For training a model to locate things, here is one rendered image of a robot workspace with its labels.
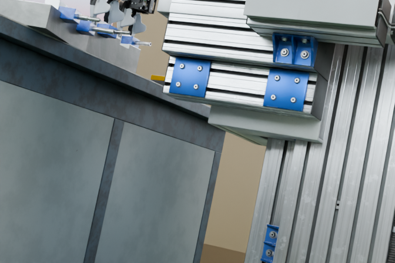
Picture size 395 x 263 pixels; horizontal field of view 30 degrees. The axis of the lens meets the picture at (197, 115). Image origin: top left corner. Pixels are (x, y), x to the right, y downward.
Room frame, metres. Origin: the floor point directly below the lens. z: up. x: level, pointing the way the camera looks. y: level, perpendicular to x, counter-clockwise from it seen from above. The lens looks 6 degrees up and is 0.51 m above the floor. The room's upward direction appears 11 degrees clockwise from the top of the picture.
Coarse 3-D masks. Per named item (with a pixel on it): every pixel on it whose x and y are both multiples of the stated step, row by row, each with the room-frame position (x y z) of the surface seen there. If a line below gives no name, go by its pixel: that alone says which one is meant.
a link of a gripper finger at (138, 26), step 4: (132, 16) 2.29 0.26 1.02; (136, 16) 2.29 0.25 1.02; (140, 16) 2.29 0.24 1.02; (136, 20) 2.29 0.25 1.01; (140, 20) 2.29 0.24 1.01; (136, 24) 2.30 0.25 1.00; (140, 24) 2.29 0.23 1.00; (144, 24) 2.28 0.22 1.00; (128, 28) 2.30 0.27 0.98; (132, 28) 2.29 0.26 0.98; (136, 28) 2.30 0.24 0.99; (140, 28) 2.29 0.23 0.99; (144, 28) 2.28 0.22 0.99; (132, 32) 2.30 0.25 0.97; (136, 32) 2.30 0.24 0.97
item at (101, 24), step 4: (96, 24) 1.94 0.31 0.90; (100, 24) 1.93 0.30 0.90; (104, 24) 1.93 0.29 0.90; (108, 24) 1.92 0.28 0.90; (108, 28) 1.92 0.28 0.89; (112, 28) 1.93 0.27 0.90; (116, 28) 1.95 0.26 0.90; (100, 32) 1.93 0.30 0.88; (116, 32) 1.92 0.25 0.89; (120, 32) 1.92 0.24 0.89; (124, 32) 1.91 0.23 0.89; (128, 32) 1.91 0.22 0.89; (104, 36) 1.96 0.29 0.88; (108, 36) 1.95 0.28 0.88; (112, 36) 1.94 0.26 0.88
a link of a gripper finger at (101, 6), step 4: (96, 0) 1.92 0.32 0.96; (100, 0) 1.93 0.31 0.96; (104, 0) 1.92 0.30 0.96; (96, 4) 1.92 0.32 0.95; (100, 4) 1.92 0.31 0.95; (104, 4) 1.92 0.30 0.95; (108, 4) 1.91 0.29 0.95; (92, 8) 1.92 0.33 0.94; (96, 8) 1.92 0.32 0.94; (100, 8) 1.92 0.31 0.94; (104, 8) 1.91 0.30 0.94; (108, 8) 1.91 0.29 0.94; (92, 12) 1.92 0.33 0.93; (96, 12) 1.92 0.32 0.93; (100, 12) 1.91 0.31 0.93; (104, 12) 1.91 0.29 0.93; (92, 16) 1.92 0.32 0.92; (96, 16) 1.93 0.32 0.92
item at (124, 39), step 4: (116, 36) 2.26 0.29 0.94; (120, 36) 2.25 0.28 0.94; (124, 36) 2.25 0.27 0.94; (128, 36) 2.24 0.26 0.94; (132, 36) 2.24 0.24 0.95; (120, 40) 2.25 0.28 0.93; (124, 40) 2.25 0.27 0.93; (128, 40) 2.24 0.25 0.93; (132, 40) 2.24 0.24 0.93; (136, 40) 2.26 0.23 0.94; (132, 44) 2.24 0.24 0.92; (136, 44) 2.25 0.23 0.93; (140, 44) 2.24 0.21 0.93; (144, 44) 2.23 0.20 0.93; (148, 44) 2.22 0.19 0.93
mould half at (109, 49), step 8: (96, 32) 1.93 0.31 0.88; (88, 40) 1.91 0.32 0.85; (96, 40) 1.94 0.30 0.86; (104, 40) 1.96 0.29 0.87; (112, 40) 2.00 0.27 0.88; (88, 48) 1.91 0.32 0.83; (96, 48) 1.94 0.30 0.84; (104, 48) 1.97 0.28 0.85; (112, 48) 2.00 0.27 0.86; (120, 48) 2.03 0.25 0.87; (136, 48) 2.10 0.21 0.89; (104, 56) 1.98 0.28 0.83; (112, 56) 2.01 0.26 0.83; (120, 56) 2.04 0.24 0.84; (128, 56) 2.07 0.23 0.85; (136, 56) 2.11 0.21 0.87; (120, 64) 2.05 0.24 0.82; (128, 64) 2.08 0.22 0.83; (136, 64) 2.12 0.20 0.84
